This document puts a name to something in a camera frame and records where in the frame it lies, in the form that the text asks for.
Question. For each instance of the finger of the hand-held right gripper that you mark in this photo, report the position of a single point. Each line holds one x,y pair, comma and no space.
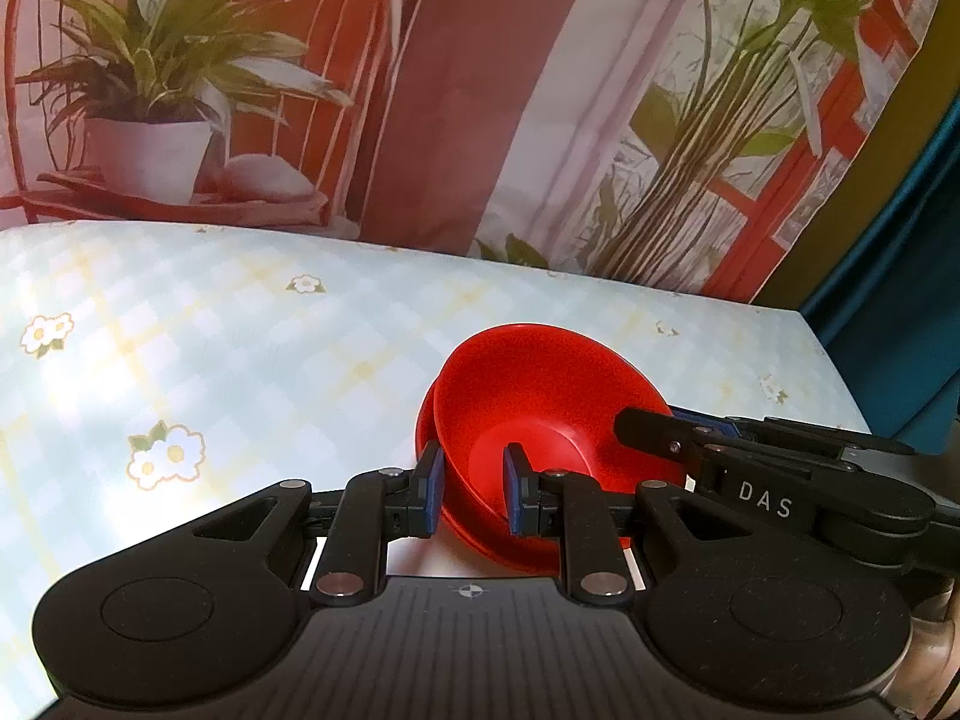
645,431
701,421

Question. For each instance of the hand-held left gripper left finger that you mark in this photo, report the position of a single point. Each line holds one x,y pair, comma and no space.
431,487

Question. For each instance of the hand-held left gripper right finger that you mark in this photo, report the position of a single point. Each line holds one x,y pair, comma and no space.
514,491

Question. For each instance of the red plastic bowl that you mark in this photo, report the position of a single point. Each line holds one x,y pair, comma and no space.
465,532
540,390

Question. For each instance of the person's right hand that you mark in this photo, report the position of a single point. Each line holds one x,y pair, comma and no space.
936,660

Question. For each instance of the teal curtain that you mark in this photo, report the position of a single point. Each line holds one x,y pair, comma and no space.
900,277

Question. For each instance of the floral checked tablecloth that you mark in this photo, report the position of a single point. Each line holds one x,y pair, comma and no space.
225,330

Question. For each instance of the printed room scene backdrop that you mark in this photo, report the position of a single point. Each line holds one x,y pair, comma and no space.
450,90

